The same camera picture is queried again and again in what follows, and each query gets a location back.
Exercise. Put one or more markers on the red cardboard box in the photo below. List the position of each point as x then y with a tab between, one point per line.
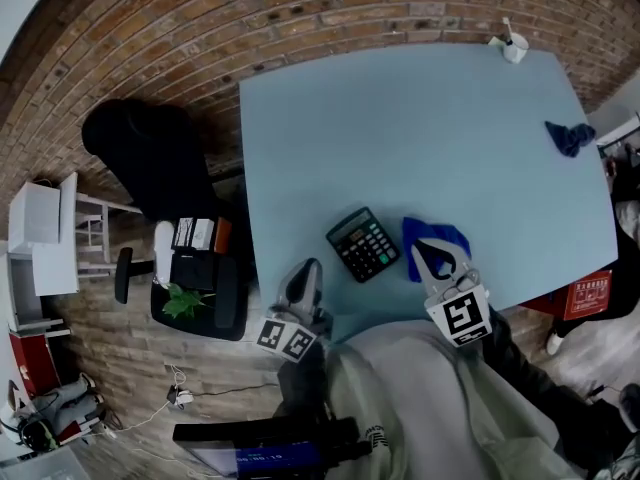
589	295

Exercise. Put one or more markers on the stick in white cup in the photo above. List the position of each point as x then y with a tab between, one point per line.
507	28

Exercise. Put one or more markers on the white cabinet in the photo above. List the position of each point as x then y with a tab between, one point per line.
42	233

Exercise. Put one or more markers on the black calculator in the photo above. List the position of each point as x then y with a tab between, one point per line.
367	248

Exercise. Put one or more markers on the black device with blue screen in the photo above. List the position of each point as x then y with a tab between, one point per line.
270	448

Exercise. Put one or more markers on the black and white box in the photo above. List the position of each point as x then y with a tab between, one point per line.
192	233

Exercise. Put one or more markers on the red box with white mark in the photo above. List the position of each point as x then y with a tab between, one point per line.
37	363

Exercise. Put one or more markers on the orange box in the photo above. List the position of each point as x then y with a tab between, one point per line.
223	235

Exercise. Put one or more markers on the white bottle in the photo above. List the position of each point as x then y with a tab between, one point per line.
163	253

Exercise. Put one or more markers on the white stool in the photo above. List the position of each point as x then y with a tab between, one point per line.
92	233

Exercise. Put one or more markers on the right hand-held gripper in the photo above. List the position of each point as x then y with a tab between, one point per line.
462	318

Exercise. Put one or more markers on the dark blue crumpled cloth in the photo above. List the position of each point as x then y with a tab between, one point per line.
570	138

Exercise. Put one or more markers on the bright blue cloth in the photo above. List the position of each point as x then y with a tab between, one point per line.
440	233

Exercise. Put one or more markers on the green leafy plant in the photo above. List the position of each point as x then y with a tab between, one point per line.
182	303

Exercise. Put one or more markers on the black office chair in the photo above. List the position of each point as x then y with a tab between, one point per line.
150	163

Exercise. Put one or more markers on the white charger with plug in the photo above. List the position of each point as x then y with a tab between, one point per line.
179	395

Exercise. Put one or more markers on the person's grey sweatshirt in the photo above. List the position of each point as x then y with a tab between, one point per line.
425	408

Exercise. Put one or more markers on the person's right forearm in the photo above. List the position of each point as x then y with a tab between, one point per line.
530	383

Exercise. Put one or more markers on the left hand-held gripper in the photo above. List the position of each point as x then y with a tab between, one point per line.
287	338

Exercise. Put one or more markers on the white shoe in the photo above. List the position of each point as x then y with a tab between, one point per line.
554	343

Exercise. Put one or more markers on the white cup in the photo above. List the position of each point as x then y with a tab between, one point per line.
516	50

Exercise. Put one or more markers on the clear plastic bin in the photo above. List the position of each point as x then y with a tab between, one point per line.
40	465

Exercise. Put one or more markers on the white shelf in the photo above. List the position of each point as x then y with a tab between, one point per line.
620	133

